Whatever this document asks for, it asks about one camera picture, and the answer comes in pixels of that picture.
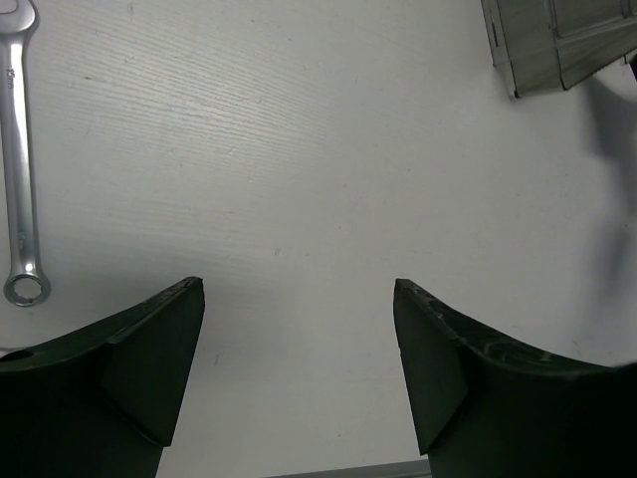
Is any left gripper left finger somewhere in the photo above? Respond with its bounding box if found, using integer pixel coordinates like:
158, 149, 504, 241
1, 277, 205, 477

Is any aluminium table front rail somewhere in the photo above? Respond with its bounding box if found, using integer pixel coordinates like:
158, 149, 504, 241
274, 458, 432, 478

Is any silver combination wrench upright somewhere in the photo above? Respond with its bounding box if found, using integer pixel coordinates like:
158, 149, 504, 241
1, 1, 51, 308

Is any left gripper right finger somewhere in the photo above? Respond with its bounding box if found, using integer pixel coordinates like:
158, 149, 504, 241
393, 279, 636, 477

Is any clear acrylic drawer cabinet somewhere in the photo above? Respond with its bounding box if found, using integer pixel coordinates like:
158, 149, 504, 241
482, 0, 636, 99

